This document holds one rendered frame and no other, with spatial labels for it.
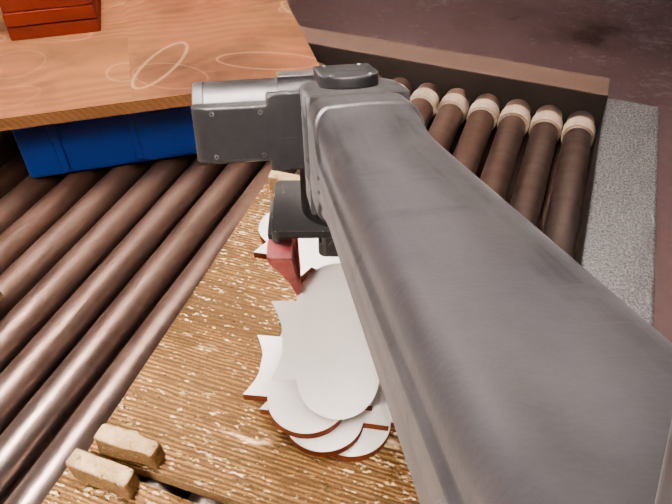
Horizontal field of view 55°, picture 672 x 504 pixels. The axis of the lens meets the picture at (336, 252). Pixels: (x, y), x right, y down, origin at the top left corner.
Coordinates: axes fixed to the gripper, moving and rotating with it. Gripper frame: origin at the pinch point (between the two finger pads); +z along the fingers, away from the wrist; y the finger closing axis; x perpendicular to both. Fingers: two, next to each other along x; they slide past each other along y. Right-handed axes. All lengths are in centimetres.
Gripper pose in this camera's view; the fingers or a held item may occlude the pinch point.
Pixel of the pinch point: (337, 284)
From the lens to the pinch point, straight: 57.3
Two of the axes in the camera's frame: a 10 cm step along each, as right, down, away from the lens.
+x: -0.1, -6.8, 7.3
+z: 0.0, 7.3, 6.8
